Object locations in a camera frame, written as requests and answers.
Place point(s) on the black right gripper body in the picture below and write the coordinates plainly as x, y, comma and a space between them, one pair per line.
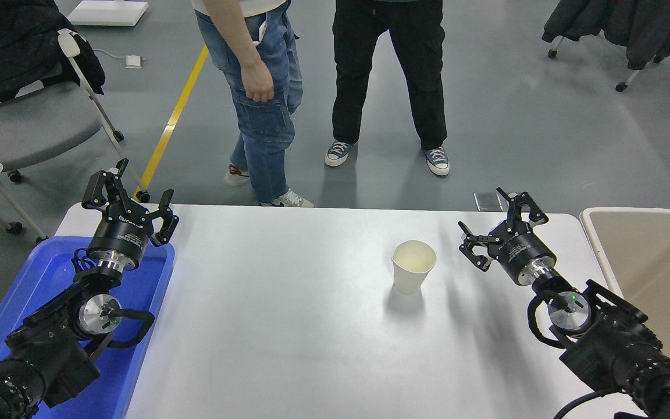
524, 256

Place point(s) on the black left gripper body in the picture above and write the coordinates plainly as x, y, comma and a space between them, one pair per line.
118, 235

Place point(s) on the white paper cup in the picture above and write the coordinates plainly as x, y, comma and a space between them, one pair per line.
410, 279

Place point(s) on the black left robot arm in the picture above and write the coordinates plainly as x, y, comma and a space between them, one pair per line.
50, 349

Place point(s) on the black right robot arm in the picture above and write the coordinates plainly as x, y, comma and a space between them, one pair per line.
614, 343

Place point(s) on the person's forearm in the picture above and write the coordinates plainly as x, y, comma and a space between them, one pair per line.
233, 32

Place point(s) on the person's hand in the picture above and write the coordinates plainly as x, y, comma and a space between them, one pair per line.
258, 81

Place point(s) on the metal floor socket plate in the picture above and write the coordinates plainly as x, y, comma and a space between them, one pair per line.
486, 201

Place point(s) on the blue plastic tray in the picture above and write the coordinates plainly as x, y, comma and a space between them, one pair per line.
44, 273

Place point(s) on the grey chair with castors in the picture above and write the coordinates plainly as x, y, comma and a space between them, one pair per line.
32, 125

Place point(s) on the small white power adapter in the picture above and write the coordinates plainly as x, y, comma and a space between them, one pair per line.
134, 61

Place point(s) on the person in jeans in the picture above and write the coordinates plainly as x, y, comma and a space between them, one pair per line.
265, 134

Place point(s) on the large pale plastic bin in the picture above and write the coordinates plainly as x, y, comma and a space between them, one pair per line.
660, 262

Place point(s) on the white-legged chair with castors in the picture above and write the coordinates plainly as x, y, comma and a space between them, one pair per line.
628, 78

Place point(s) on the person in black trousers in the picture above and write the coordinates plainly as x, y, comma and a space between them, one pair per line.
416, 70

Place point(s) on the flat white board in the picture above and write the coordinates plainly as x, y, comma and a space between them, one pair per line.
108, 11

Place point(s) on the black jacket on grey chair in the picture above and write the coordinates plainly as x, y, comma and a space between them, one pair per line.
3, 46

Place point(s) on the dark grey draped jacket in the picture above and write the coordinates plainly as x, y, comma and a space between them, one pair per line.
620, 23

